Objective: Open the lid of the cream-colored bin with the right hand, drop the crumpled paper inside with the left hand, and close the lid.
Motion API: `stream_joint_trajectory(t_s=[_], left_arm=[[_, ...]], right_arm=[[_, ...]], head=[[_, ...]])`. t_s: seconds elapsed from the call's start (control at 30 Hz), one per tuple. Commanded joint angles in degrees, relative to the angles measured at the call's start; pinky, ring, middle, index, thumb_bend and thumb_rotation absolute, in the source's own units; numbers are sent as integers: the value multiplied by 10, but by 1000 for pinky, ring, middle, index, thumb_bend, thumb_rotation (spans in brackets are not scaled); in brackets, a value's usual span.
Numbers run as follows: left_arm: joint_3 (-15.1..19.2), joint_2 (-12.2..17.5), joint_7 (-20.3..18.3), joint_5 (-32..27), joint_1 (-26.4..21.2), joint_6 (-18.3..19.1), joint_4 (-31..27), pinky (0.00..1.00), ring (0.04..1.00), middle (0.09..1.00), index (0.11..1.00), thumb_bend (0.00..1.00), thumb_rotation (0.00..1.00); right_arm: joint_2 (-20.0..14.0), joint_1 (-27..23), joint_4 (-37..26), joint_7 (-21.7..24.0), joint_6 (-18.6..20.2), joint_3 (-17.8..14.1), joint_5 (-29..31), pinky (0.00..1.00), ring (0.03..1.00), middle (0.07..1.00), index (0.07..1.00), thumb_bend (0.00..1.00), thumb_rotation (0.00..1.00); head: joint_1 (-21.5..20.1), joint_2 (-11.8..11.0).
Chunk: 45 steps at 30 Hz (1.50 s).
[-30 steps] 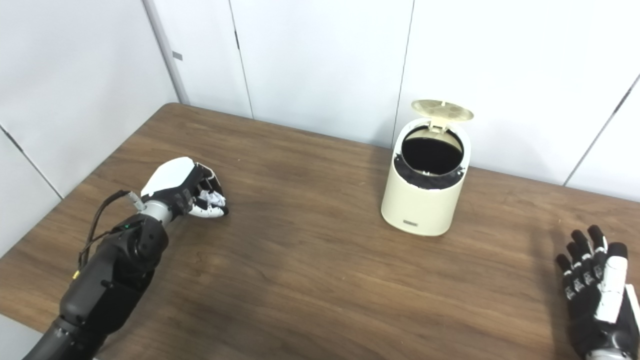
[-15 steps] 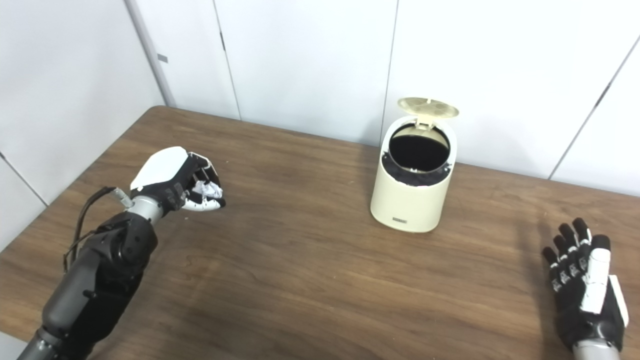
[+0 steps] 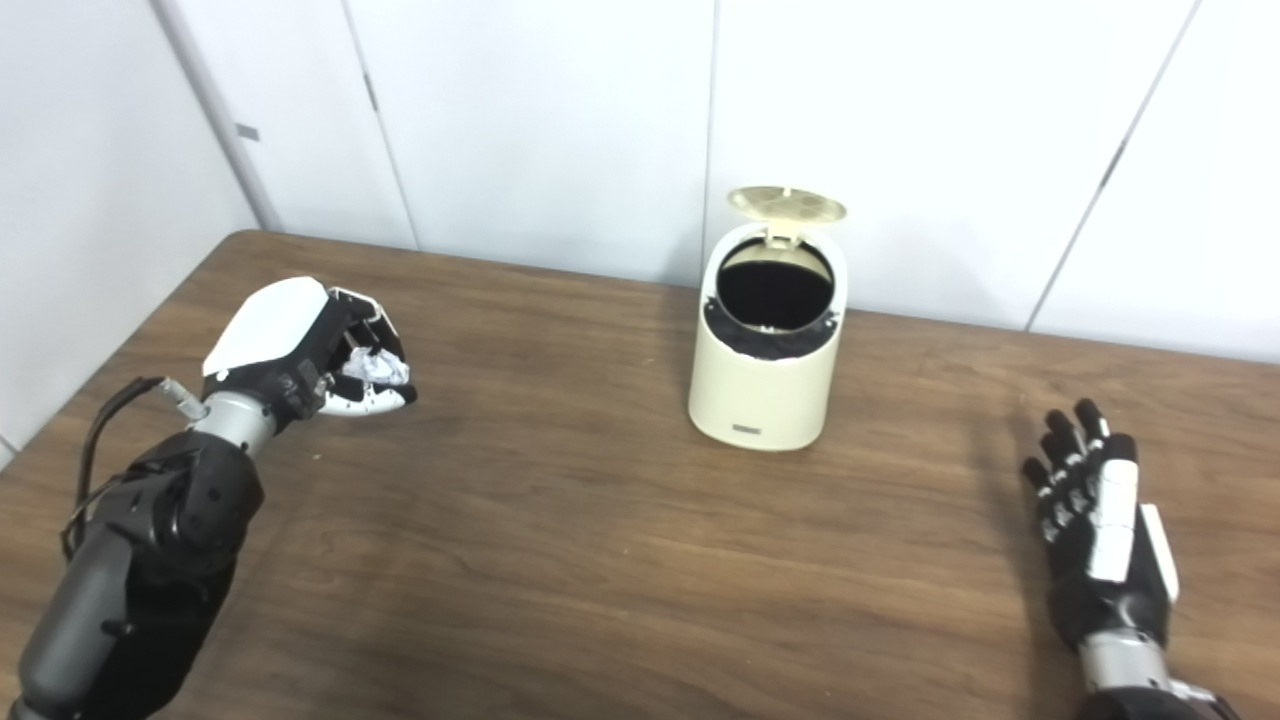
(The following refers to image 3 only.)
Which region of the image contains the white paper ball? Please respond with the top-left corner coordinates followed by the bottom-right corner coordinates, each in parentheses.
top-left (342, 346), bottom-right (413, 386)

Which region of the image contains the cream-colored bin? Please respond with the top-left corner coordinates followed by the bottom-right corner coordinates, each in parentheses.
top-left (687, 222), bottom-right (849, 452)

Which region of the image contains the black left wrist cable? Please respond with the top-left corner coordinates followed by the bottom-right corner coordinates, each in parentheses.
top-left (62, 376), bottom-right (206, 561)

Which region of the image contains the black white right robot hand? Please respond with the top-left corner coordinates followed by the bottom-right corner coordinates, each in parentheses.
top-left (1022, 399), bottom-right (1181, 651)

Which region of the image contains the round cream bin lid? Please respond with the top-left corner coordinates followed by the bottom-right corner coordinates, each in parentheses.
top-left (726, 186), bottom-right (847, 244)

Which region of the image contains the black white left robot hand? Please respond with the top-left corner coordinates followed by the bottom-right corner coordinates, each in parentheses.
top-left (202, 277), bottom-right (418, 426)

